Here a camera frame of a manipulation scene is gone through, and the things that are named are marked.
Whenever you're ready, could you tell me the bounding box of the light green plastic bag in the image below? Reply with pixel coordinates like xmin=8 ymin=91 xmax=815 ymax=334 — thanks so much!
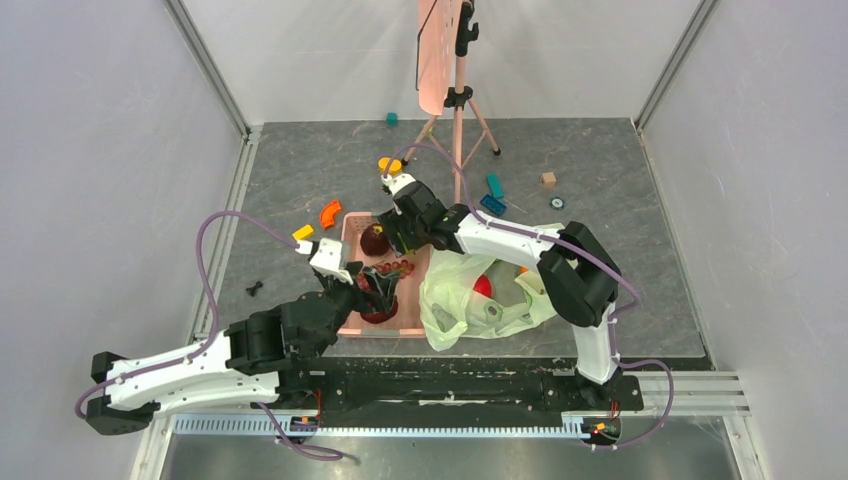
xmin=419 ymin=250 xmax=556 ymax=351

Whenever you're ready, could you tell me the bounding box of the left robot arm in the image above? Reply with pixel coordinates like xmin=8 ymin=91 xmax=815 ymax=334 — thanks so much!
xmin=75 ymin=262 xmax=401 ymax=436

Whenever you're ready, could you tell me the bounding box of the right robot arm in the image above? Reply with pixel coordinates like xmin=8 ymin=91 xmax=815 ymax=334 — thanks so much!
xmin=379 ymin=174 xmax=620 ymax=408

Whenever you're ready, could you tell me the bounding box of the dark red fake pomegranate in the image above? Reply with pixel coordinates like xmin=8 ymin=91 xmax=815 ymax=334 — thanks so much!
xmin=360 ymin=301 xmax=398 ymax=325

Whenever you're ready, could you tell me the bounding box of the red fake grape bunch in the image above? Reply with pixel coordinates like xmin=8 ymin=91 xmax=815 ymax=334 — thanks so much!
xmin=356 ymin=259 xmax=415 ymax=290

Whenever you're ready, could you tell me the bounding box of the dark red fake apple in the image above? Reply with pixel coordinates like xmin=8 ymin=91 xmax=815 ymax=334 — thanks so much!
xmin=359 ymin=223 xmax=391 ymax=257

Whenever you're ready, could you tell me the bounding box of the green fake apple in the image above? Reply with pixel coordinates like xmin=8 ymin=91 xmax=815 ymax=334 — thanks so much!
xmin=486 ymin=261 xmax=522 ymax=296

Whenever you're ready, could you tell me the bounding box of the pink plastic basket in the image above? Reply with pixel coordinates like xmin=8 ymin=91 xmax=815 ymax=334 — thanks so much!
xmin=336 ymin=211 xmax=435 ymax=340

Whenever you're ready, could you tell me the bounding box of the yellow toy block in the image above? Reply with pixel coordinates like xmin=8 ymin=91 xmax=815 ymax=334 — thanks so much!
xmin=377 ymin=156 xmax=404 ymax=177

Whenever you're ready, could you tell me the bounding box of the blue lego brick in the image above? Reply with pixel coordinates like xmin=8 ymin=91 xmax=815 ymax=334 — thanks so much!
xmin=480 ymin=194 xmax=507 ymax=217

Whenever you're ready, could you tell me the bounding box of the small yellow block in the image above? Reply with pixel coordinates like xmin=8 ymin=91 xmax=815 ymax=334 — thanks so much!
xmin=292 ymin=224 xmax=315 ymax=241

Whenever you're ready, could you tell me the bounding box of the teal rectangular block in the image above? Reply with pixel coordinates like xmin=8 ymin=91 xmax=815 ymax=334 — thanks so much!
xmin=486 ymin=173 xmax=504 ymax=200

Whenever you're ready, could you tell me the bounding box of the orange curved toy piece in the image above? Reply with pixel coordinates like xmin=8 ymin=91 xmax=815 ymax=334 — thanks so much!
xmin=319 ymin=200 xmax=343 ymax=230

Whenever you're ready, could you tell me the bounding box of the small wooden cube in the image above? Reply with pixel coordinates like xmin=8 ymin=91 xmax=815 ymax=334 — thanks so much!
xmin=540 ymin=172 xmax=557 ymax=189

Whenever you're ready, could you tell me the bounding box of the pink board on tripod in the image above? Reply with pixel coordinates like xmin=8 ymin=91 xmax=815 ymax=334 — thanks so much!
xmin=415 ymin=0 xmax=462 ymax=115

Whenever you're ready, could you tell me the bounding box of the pink tripod stand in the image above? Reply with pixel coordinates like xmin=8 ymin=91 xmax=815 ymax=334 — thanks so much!
xmin=393 ymin=0 xmax=501 ymax=201

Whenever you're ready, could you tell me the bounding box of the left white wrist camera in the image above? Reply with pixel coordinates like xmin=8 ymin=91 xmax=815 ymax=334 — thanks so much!
xmin=309 ymin=238 xmax=353 ymax=285

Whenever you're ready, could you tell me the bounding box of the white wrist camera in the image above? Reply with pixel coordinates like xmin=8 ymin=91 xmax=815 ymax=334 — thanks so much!
xmin=380 ymin=173 xmax=416 ymax=198
xmin=309 ymin=238 xmax=353 ymax=285

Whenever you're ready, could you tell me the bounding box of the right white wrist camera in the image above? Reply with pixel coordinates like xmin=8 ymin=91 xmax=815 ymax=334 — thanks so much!
xmin=380 ymin=173 xmax=416 ymax=198

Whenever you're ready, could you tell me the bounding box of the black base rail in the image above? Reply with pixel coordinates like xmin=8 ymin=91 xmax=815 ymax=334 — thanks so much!
xmin=270 ymin=357 xmax=644 ymax=413

